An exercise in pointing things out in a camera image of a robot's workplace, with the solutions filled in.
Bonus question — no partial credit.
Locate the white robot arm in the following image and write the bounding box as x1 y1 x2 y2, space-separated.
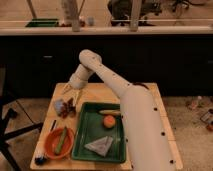
68 49 176 171

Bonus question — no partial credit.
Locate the small dark toy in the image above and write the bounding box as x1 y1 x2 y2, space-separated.
34 153 47 165

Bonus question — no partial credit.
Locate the orange plastic bowl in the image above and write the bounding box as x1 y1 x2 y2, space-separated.
44 127 74 160

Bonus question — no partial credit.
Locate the green bin in background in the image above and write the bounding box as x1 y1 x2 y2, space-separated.
27 18 59 27

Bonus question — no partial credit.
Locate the green plastic tray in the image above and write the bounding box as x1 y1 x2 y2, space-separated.
71 102 126 163

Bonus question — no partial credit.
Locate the orange fruit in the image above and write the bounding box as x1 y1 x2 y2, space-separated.
103 115 116 128

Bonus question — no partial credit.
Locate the grey triangular cloth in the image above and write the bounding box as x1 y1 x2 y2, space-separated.
84 136 113 157

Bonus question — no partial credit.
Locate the yellow corn cob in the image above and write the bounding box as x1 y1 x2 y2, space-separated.
98 110 121 116

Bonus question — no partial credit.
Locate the small metal cup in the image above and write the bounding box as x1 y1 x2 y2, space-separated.
66 107 76 117

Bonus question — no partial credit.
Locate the dark red bowl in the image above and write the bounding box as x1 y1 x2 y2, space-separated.
133 82 149 90

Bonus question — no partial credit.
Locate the black chair base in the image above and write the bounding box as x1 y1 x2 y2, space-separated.
0 99 43 171

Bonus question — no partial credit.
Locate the black pen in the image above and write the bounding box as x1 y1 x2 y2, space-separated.
50 120 56 131

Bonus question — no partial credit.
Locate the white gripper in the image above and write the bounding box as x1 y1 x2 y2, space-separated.
62 72 87 106

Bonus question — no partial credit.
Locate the blue sponge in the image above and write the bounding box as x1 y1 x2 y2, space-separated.
53 99 64 115

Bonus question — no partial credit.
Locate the green cucumber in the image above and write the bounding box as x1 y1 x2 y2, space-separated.
54 127 67 155

